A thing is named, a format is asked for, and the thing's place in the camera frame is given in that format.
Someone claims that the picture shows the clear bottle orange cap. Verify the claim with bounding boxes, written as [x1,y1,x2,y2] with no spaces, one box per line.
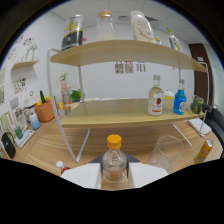
[101,133,128,183]

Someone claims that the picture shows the yellow drink can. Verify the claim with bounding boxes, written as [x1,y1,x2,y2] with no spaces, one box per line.
[194,138,214,164]

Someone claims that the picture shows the clear bottle green cap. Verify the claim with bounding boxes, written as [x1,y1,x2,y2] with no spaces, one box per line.
[167,28,183,53]

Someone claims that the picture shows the clear drinking glass with ice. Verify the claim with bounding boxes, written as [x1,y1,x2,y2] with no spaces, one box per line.
[147,134,185,174]

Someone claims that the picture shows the white two-tier wooden shelf rack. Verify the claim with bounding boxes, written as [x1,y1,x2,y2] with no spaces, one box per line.
[46,39,211,164]

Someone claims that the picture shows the white cloth pouch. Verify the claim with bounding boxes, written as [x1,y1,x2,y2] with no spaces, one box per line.
[187,117,213,136]

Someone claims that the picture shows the white bottle blue label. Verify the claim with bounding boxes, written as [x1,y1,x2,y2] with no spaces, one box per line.
[28,112,41,130]

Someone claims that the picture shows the clear bottle red label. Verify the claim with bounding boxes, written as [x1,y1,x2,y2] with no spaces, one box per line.
[147,74,165,118]

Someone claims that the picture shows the orange storage container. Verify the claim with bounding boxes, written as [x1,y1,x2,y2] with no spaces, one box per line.
[34,98,56,123]

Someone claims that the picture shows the blue liquid bottle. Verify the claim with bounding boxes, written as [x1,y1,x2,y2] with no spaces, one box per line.
[172,78,188,116]

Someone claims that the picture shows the black handbag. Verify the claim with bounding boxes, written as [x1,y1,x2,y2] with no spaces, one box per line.
[0,132,17,159]

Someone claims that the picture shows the green potted plant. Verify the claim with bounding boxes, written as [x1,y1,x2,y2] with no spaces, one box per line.
[69,89,83,103]

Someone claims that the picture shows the tall clear glass jar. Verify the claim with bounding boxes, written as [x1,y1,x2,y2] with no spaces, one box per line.
[61,89,71,104]

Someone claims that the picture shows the glass jar of limes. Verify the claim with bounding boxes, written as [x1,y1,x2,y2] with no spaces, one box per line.
[189,94,205,115]

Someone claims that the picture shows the black armchair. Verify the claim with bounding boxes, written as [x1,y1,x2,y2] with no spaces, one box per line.
[206,106,224,141]

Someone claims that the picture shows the dark wooden muddler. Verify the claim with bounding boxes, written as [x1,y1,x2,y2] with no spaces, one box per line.
[201,103,213,113]

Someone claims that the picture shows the brown door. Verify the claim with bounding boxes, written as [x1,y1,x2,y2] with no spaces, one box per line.
[188,43,209,101]

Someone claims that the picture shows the black silver tall canister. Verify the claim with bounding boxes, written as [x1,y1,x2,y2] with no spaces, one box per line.
[61,14,85,52]

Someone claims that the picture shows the large white bottle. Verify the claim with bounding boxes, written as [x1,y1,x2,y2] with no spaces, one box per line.
[129,10,155,43]

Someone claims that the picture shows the glass jar wooden lid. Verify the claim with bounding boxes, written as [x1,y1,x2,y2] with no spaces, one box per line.
[96,9,116,42]

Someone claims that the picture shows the wooden wall shelf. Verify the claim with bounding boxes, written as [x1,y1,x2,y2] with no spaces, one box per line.
[10,59,40,72]

